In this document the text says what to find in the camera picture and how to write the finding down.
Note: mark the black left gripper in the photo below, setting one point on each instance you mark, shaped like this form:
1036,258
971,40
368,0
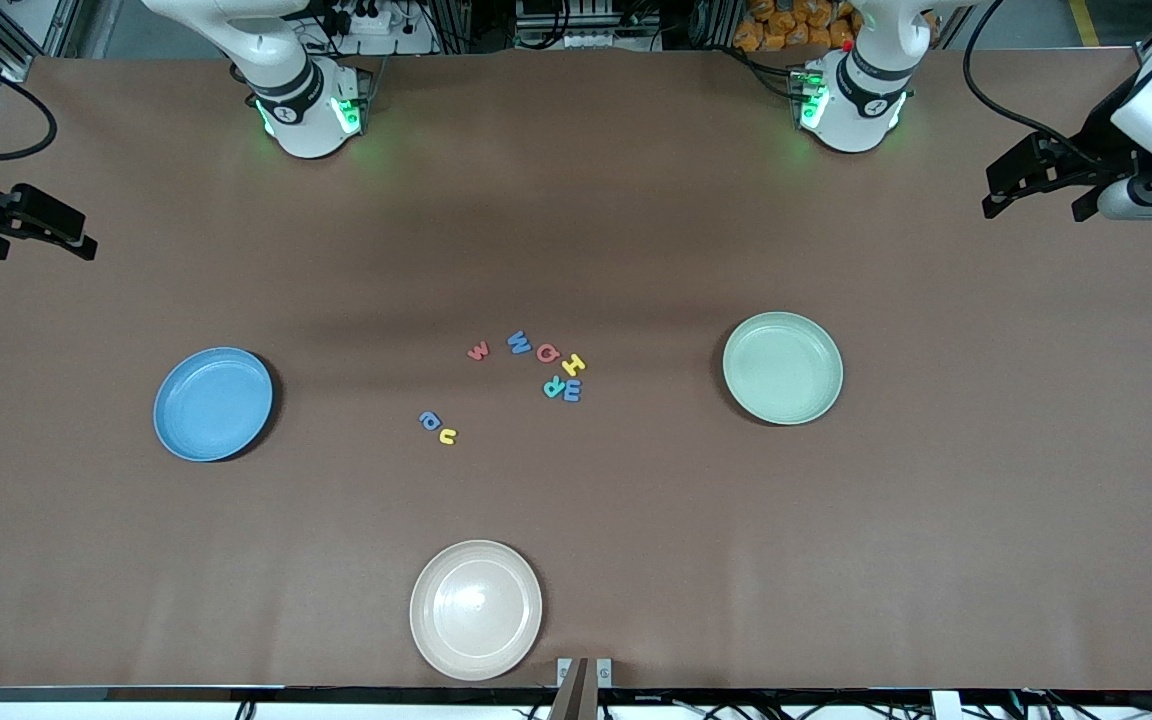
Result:
1102,131

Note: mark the green plate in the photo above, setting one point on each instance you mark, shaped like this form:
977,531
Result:
782,368

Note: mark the blue foam letter a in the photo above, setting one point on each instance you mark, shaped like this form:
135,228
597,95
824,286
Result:
429,421

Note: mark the red foam letter w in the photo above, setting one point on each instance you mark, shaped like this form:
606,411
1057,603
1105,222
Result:
478,351

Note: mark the blue foam letter W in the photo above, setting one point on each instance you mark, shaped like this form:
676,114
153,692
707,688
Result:
519,343

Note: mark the yellow foam letter H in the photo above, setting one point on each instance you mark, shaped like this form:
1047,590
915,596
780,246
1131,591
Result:
573,364

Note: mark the blue foam letter m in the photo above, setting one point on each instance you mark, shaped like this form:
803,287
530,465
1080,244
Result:
572,391

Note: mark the red foam letter G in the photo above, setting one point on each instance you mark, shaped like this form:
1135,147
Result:
548,353

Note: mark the teal foam letter R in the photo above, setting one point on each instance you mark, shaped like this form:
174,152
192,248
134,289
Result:
554,386

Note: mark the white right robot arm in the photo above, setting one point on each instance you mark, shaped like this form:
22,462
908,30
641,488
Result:
301,110

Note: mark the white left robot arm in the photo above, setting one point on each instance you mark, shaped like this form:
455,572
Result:
861,100

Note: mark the blue plate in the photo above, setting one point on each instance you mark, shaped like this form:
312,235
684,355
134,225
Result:
213,404

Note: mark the orange bag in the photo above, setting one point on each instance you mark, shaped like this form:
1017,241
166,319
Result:
786,25

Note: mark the white power strip with plugs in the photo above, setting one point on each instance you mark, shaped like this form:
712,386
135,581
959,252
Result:
406,42

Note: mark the long white power strip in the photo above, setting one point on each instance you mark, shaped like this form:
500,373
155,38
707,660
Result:
586,40

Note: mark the brown table cover mat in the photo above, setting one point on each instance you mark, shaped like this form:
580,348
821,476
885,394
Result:
636,520

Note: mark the beige plate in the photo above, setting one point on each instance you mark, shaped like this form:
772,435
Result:
476,610

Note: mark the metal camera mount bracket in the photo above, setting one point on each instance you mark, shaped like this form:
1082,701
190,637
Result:
584,685

